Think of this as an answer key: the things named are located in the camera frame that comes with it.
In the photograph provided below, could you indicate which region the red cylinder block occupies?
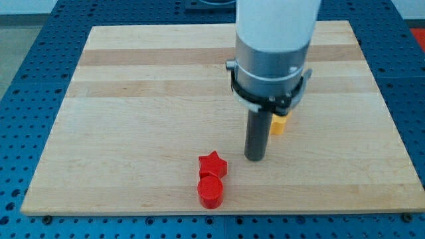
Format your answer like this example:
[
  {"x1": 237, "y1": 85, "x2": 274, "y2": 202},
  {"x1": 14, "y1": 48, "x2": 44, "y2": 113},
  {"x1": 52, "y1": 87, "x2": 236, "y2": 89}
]
[{"x1": 197, "y1": 176, "x2": 224, "y2": 209}]

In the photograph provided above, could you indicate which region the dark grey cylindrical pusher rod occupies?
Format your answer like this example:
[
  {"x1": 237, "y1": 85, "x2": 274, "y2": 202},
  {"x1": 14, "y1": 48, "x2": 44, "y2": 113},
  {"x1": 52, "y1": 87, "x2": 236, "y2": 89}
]
[{"x1": 244, "y1": 111, "x2": 272, "y2": 161}]

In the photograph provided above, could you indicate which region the black and grey tool clamp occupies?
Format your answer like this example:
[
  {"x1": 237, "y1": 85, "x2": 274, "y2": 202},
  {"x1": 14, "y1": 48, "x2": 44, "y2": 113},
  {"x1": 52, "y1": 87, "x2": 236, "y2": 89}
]
[{"x1": 225, "y1": 60, "x2": 313, "y2": 116}]

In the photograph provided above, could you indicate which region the yellow block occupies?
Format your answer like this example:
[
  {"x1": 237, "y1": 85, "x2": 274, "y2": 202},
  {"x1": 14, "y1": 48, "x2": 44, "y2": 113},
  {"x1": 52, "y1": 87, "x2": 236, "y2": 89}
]
[{"x1": 270, "y1": 112, "x2": 292, "y2": 135}]

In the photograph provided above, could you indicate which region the light wooden board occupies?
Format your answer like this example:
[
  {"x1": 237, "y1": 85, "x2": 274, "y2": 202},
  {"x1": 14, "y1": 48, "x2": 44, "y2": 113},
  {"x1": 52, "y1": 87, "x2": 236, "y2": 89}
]
[{"x1": 21, "y1": 21, "x2": 424, "y2": 216}]

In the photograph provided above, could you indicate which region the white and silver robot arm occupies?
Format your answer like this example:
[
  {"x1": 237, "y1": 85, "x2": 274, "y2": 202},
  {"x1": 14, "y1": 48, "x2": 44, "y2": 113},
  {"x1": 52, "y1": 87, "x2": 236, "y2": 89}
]
[{"x1": 226, "y1": 0, "x2": 321, "y2": 161}]

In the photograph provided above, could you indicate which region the red star block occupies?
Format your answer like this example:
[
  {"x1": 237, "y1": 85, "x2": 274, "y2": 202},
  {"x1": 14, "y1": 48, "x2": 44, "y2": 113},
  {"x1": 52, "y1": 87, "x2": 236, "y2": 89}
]
[{"x1": 199, "y1": 151, "x2": 228, "y2": 179}]

